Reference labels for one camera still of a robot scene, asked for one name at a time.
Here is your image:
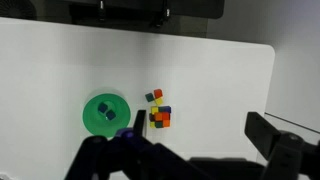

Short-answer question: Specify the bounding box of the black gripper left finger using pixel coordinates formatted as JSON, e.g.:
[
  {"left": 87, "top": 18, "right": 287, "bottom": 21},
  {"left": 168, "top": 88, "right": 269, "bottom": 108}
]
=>
[{"left": 64, "top": 109, "right": 214, "bottom": 180}]

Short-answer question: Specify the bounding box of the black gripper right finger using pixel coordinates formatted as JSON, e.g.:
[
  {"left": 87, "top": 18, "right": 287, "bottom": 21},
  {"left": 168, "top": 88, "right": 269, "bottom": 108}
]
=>
[{"left": 244, "top": 111, "right": 320, "bottom": 180}]

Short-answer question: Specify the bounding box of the green plastic bowl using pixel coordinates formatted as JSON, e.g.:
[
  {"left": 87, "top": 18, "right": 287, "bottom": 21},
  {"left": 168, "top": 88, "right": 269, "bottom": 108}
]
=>
[{"left": 82, "top": 93, "right": 132, "bottom": 137}]

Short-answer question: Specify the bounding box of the dark blue wooden block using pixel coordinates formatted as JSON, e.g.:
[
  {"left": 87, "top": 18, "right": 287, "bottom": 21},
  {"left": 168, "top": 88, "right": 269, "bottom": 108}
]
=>
[
  {"left": 97, "top": 102, "right": 109, "bottom": 113},
  {"left": 105, "top": 110, "right": 117, "bottom": 121}
]

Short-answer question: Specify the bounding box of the black clamp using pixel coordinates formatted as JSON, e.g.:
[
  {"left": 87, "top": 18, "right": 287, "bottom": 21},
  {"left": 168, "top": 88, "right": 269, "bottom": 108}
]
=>
[{"left": 153, "top": 0, "right": 172, "bottom": 28}]

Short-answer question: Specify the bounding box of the black flat panel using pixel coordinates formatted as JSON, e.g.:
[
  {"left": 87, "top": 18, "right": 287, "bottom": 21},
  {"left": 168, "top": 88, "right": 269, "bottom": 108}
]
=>
[{"left": 68, "top": 0, "right": 225, "bottom": 20}]

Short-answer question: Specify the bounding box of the black round fan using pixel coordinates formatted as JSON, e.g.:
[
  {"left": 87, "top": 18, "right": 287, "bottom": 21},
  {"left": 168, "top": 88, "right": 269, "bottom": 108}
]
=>
[{"left": 0, "top": 0, "right": 37, "bottom": 20}]

